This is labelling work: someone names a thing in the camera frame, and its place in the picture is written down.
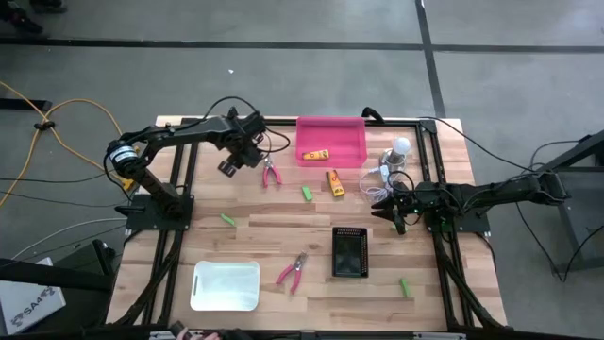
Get white cable with switch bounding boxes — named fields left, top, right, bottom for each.
left=358, top=162, right=402, bottom=205

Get white printed box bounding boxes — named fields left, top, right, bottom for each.
left=0, top=257, right=67, bottom=336

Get black floor cable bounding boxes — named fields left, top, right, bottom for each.
left=0, top=172, right=110, bottom=185
left=0, top=190, right=136, bottom=209

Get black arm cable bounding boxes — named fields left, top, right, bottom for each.
left=417, top=115, right=537, bottom=174

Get pink-handled pliers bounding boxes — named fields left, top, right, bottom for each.
left=261, top=157, right=284, bottom=190
left=275, top=251, right=309, bottom=296

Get black stand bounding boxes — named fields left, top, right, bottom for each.
left=0, top=238, right=119, bottom=294

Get silver bracket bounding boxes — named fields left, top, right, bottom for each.
left=149, top=330, right=204, bottom=340
left=412, top=331, right=467, bottom=340

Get white light bulb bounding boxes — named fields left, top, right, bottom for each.
left=379, top=136, right=412, bottom=174

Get black floor bar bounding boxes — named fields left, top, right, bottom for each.
left=0, top=97, right=53, bottom=112

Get black aluminium table frame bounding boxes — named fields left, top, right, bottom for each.
left=106, top=115, right=510, bottom=340

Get yellow extension cord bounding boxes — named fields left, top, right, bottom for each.
left=0, top=79, right=138, bottom=209

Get black looped cable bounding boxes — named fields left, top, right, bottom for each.
left=513, top=202, right=604, bottom=283

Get black handheld device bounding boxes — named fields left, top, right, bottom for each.
left=168, top=320, right=193, bottom=340

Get right arm's gripper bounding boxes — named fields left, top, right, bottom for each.
left=371, top=181, right=431, bottom=236

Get white plastic bin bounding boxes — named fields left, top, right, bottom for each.
left=189, top=260, right=261, bottom=313

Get pink translucent plastic bin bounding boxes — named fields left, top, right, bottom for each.
left=294, top=115, right=369, bottom=170

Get person's foot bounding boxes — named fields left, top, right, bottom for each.
left=0, top=4, right=44, bottom=35

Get black perforated plastic basket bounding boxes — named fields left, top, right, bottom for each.
left=330, top=226, right=370, bottom=279

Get grey floor cable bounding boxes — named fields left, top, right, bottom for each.
left=11, top=216, right=128, bottom=261

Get person's hand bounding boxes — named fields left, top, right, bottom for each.
left=176, top=329, right=223, bottom=340

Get yellow glue tube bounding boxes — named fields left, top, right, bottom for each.
left=325, top=168, right=346, bottom=198
left=301, top=148, right=331, bottom=162

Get left arm's gripper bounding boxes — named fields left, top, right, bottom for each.
left=217, top=112, right=268, bottom=179

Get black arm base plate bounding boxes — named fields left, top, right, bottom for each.
left=126, top=193, right=194, bottom=232
left=422, top=207, right=492, bottom=235

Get black side table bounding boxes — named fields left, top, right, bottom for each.
left=521, top=129, right=604, bottom=275

